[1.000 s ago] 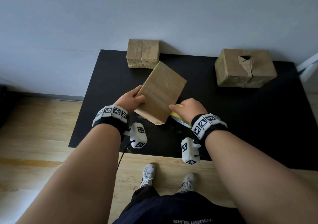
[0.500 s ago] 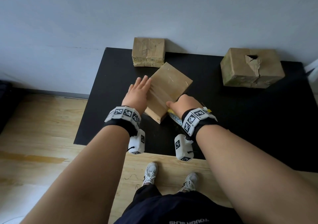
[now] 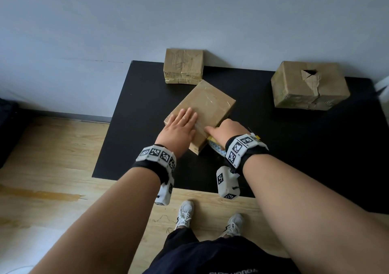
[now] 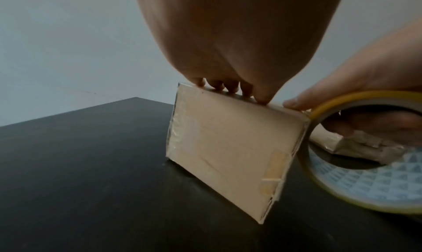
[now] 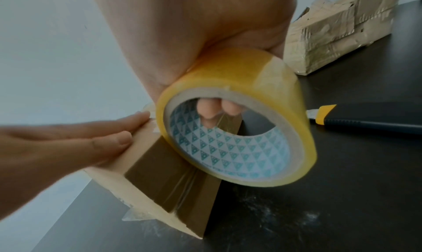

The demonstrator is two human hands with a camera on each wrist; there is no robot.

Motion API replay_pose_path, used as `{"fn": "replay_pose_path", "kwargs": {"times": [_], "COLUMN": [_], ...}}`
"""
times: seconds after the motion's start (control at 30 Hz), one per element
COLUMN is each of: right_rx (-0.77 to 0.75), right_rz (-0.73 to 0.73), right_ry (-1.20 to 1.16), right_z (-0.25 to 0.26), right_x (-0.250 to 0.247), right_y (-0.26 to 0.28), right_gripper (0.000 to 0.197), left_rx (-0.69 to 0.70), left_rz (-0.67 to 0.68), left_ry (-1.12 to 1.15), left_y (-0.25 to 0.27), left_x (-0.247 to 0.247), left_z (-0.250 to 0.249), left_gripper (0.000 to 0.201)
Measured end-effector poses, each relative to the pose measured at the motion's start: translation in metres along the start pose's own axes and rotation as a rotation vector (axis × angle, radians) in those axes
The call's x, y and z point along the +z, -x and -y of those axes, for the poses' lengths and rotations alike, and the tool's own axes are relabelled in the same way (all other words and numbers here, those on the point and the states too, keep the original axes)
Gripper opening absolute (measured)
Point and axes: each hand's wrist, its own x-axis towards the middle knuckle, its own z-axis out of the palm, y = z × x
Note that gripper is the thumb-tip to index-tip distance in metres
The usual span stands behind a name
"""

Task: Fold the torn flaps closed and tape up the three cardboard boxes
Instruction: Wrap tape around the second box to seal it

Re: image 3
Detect person's right hand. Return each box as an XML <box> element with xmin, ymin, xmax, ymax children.
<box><xmin>204</xmin><ymin>118</ymin><xmax>250</xmax><ymax>147</ymax></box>

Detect person's left hand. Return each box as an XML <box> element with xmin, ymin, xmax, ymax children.
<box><xmin>155</xmin><ymin>107</ymin><xmax>199</xmax><ymax>159</ymax></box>

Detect tall cardboard box square hole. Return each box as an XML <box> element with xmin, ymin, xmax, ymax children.
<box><xmin>163</xmin><ymin>79</ymin><xmax>237</xmax><ymax>156</ymax></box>

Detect small cardboard box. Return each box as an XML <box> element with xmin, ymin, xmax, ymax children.
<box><xmin>162</xmin><ymin>48</ymin><xmax>205</xmax><ymax>85</ymax></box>

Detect wide cardboard box torn flap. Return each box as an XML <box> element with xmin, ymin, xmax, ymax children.
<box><xmin>271</xmin><ymin>61</ymin><xmax>351</xmax><ymax>111</ymax></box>

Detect person's left forearm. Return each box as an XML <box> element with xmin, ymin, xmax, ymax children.
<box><xmin>30</xmin><ymin>167</ymin><xmax>162</xmax><ymax>274</ymax></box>

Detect person's right forearm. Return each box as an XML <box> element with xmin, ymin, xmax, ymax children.
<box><xmin>243</xmin><ymin>154</ymin><xmax>389</xmax><ymax>274</ymax></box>

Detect black marker wristband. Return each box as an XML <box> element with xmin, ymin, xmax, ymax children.
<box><xmin>131</xmin><ymin>144</ymin><xmax>177</xmax><ymax>185</ymax></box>
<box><xmin>224</xmin><ymin>133</ymin><xmax>270</xmax><ymax>175</ymax></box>

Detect white left sneaker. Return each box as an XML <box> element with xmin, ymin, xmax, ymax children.
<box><xmin>175</xmin><ymin>200</ymin><xmax>195</xmax><ymax>230</ymax></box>

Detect white sneaker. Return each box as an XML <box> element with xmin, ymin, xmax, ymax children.
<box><xmin>219</xmin><ymin>213</ymin><xmax>245</xmax><ymax>238</ymax></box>
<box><xmin>175</xmin><ymin>200</ymin><xmax>195</xmax><ymax>230</ymax></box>

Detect thin black thread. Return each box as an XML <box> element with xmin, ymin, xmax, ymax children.
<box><xmin>152</xmin><ymin>214</ymin><xmax>175</xmax><ymax>233</ymax></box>

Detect white right sneaker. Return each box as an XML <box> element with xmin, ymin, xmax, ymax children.
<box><xmin>219</xmin><ymin>213</ymin><xmax>245</xmax><ymax>238</ymax></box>

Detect black shorts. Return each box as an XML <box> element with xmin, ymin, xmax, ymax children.
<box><xmin>142</xmin><ymin>227</ymin><xmax>301</xmax><ymax>274</ymax></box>

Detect black bag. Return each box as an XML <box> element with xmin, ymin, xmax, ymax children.
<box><xmin>0</xmin><ymin>97</ymin><xmax>22</xmax><ymax>169</ymax></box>

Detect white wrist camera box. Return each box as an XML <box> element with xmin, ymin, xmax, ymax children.
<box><xmin>154</xmin><ymin>176</ymin><xmax>175</xmax><ymax>207</ymax></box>
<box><xmin>216</xmin><ymin>166</ymin><xmax>241</xmax><ymax>200</ymax></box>

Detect white metal shelf frame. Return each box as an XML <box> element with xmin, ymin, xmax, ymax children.
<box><xmin>374</xmin><ymin>77</ymin><xmax>389</xmax><ymax>113</ymax></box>

